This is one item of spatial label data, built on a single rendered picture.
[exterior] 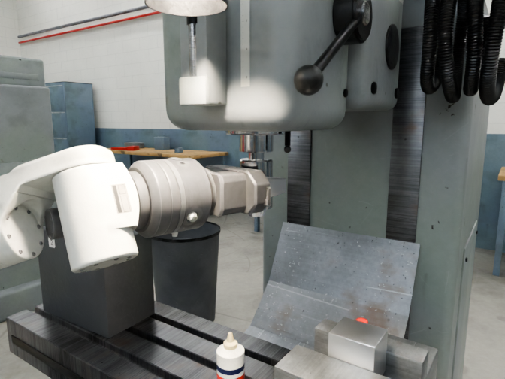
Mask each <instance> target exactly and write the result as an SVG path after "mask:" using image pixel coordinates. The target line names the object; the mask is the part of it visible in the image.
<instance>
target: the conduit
mask: <svg viewBox="0 0 505 379"><path fill-rule="evenodd" d="M456 3H457V0H425V9H424V11H425V12H424V24H423V25H424V26H423V28H424V29H423V30H424V32H423V33H424V34H423V36H424V37H423V40H422V41H423V43H422V44H423V45H422V56H421V68H420V70H421V71H420V72H421V73H420V86H421V89H422V91H423V92H424V93H425V94H433V93H434V92H436V91H437V90H438V89H439V87H440V85H441V84H442V88H443V94H444V96H445V99H446V100H447V102H449V103H456V102H458V101H459V99H460V98H461V89H462V78H463V77H462V76H463V70H464V69H463V66H464V65H463V64H464V55H465V50H466V49H465V48H467V50H466V51H467V53H466V54H467V55H466V57H467V58H466V60H467V61H466V64H465V65H466V66H465V73H464V74H465V76H464V85H463V91H464V94H465V95H466V96H474V95H476V94H477V92H478V90H479V97H480V99H481V101H482V103H483V104H484V105H488V106H489V105H494V104H495V103H496V102H497V101H498V100H499V99H500V97H501V94H502V92H503V88H504V84H505V58H499V57H500V51H501V45H502V42H503V41H502V39H503V36H504V34H503V33H505V31H504V29H505V0H492V2H491V10H490V12H491V13H490V14H486V15H483V14H484V13H483V11H484V10H483V9H484V0H458V7H457V8H458V9H457V16H456V17H457V18H456V22H457V23H456V26H455V35H454V36H455V37H454V40H453V39H452V38H453V36H452V35H453V29H454V28H453V26H454V25H453V24H454V22H453V21H454V16H455V8H456ZM437 37H438V38H437ZM466 38H467V39H466ZM437 40H438V41H437ZM466 40H467V41H466ZM452 41H454V42H452ZM437 43H438V44H437ZM466 43H467V44H466ZM466 45H467V47H465V46H466ZM437 46H438V47H437ZM437 48H438V49H437ZM436 49H437V50H436ZM436 52H437V53H436ZM436 54H437V56H436ZM435 57H437V58H435ZM435 60H436V61H435Z"/></svg>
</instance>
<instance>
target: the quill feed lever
mask: <svg viewBox="0 0 505 379"><path fill-rule="evenodd" d="M372 18H373V12H372V3H371V0H334V4H333V24H334V31H335V34H336V36H337V37H336V38H335V39H334V40H333V41H332V42H331V44H330V45H329V46H328V47H327V49H326V50H325V51H324V53H323V54H322V55H321V56H320V57H319V58H318V59H317V61H316V62H315V63H314V64H313V65H303V66H301V67H300V68H299V69H298V70H297V71H296V72H295V76H294V85H295V88H296V90H297V91H299V93H300V94H302V95H305V96H311V95H313V94H315V93H317V92H318V91H320V89H321V88H322V85H323V81H324V77H323V74H322V72H323V71H324V69H325V68H326V67H327V65H328V64H329V62H330V61H331V60H332V59H333V58H334V56H335V55H336V54H337V52H338V51H339V49H340V48H341V47H342V46H343V45H351V44H363V43H364V42H365V41H366V39H367V38H368V37H369V35H370V31H371V26H372Z"/></svg>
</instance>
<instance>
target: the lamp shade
mask: <svg viewBox="0 0 505 379"><path fill-rule="evenodd" d="M144 4H145V5H146V6H147V7H148V8H150V9H152V10H155V11H158V12H161V13H164V14H172V15H177V16H188V17H198V16H208V15H213V14H219V13H222V12H223V11H226V10H227V9H228V0H144Z"/></svg>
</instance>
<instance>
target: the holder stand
mask: <svg viewBox="0 0 505 379"><path fill-rule="evenodd" d="M43 230H44V246H43V250H42V251H41V253H40V254H39V255H38V261H39V269H40V277H41V292H42V300H43V308H44V310H45V311H47V312H49V313H51V314H54V315H56V316H58V317H61V318H63V319H65V320H67V321H70V322H72V323H74V324H77V325H78V326H82V327H83V328H85V329H88V330H90V331H92V332H95V333H97V334H99V335H102V336H104V337H105V338H112V337H113V336H115V335H117V334H119V333H120V332H122V331H124V330H126V329H127V328H129V327H131V326H133V325H134V324H136V323H139V322H140V321H142V320H144V319H146V318H148V317H149V316H151V315H153V314H154V313H155V305H154V289H153V257H152V240H151V238H145V237H143V236H141V235H140V234H138V233H137V232H136V231H135V230H134V231H133V233H134V237H135V242H136V245H137V249H138V255H137V256H136V257H135V258H133V259H131V260H129V261H125V262H121V263H119V264H118V265H112V266H109V267H106V268H101V269H99V270H97V271H96V270H94V271H88V272H84V273H74V272H72V271H71V266H70V262H69V258H68V252H67V248H66V245H65V239H64V238H59V239H54V240H50V239H49V237H48V235H47V231H46V228H45V226H43Z"/></svg>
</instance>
